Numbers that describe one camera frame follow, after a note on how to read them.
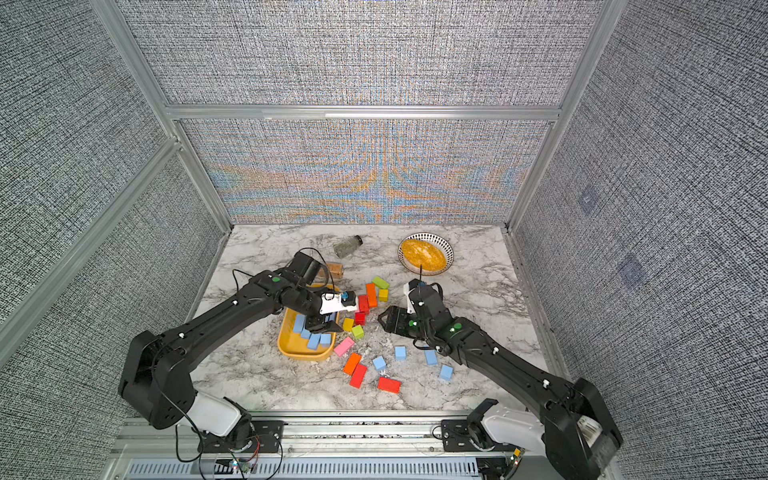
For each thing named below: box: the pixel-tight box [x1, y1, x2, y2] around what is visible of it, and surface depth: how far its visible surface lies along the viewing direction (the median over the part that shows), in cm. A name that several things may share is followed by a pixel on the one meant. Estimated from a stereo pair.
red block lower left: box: [350, 363, 368, 389], surface depth 85 cm
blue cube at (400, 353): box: [395, 346, 407, 361], surface depth 87 cm
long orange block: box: [366, 283, 378, 308], surface depth 102 cm
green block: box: [372, 276, 391, 290], surface depth 105 cm
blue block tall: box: [308, 333, 321, 350], surface depth 90 cm
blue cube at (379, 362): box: [372, 355, 387, 370], surface depth 86 cm
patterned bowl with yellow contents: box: [397, 232, 455, 276], surface depth 107 cm
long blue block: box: [424, 349, 439, 365], surface depth 87 cm
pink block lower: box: [334, 336, 355, 357], surface depth 89 cm
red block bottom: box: [377, 376, 402, 394], surface depth 83 cm
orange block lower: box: [343, 352, 362, 375], surface depth 88 cm
